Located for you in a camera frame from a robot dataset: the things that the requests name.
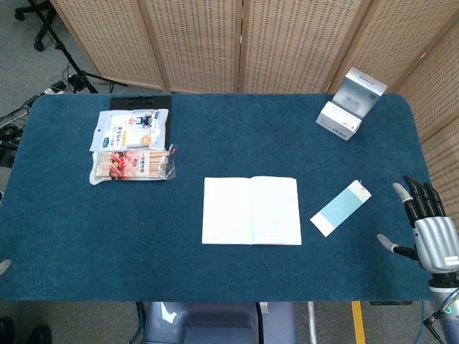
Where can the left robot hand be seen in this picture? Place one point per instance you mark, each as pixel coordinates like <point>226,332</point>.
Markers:
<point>3,267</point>

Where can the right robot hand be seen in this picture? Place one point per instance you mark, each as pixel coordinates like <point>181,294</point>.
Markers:
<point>435,236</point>

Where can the teal and cream card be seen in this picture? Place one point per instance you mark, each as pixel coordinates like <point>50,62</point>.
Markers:
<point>340,208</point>

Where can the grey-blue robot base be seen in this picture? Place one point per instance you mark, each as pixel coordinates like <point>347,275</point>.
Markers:
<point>201,322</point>

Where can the black shoe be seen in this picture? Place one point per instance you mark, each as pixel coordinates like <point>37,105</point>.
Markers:
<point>6,331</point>
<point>39,335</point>

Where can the dark blue table mat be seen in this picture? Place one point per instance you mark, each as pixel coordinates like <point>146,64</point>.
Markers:
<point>143,233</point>

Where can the white table leg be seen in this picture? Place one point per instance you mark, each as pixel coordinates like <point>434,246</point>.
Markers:
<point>312,322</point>

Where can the small white carton box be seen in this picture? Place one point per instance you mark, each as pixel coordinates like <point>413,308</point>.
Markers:
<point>337,120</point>

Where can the grey earbud box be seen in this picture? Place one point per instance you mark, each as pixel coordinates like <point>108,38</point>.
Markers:
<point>358,91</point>

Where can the pack of wooden chopsticks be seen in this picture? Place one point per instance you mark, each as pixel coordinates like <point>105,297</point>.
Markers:
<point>132,165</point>

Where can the white plastic snack bag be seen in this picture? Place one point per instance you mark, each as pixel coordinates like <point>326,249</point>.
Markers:
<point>125,130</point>

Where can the white power strip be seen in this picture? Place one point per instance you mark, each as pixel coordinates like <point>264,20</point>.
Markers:
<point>54,88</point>

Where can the open white lined notebook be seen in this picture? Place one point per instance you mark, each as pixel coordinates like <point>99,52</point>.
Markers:
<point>251,211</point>

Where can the black tripod stand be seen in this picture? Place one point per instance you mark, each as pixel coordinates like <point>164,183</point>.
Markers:
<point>77,68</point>

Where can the black clipboard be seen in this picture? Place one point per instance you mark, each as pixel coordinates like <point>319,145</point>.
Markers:
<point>141,102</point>

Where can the black office chair base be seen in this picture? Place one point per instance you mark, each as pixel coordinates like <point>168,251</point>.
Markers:
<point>38,37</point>

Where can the wooden rattan folding screen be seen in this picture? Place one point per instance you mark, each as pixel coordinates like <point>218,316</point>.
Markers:
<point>201,43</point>

